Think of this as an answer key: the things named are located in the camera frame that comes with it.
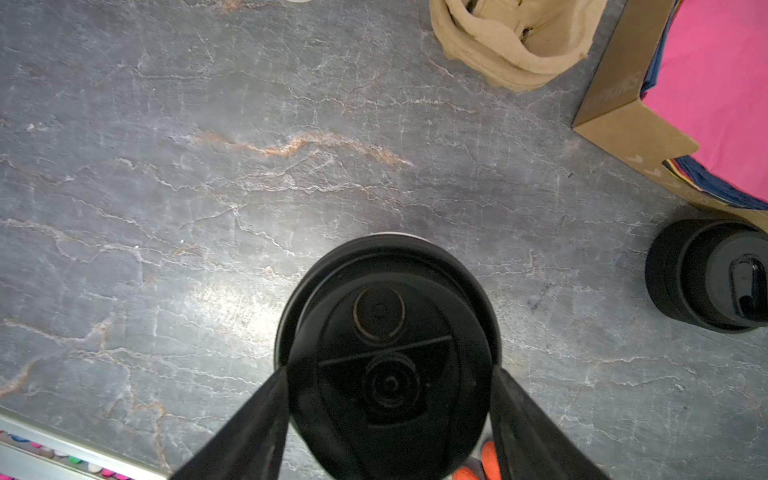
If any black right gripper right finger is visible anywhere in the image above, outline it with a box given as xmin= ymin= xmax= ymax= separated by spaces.
xmin=490 ymin=367 xmax=609 ymax=480

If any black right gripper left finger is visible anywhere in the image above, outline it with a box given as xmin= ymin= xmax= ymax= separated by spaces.
xmin=172 ymin=367 xmax=290 ymax=480

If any orange white work glove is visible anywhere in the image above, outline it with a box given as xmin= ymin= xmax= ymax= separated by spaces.
xmin=451 ymin=440 xmax=502 ymax=480

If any stack of black cup lids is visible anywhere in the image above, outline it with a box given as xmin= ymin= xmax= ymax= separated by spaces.
xmin=645 ymin=219 xmax=767 ymax=334

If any brown pulp cup carrier stack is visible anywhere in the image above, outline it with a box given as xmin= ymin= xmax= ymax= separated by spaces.
xmin=429 ymin=0 xmax=607 ymax=92

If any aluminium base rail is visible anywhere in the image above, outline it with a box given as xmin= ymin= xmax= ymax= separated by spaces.
xmin=1 ymin=408 xmax=171 ymax=480

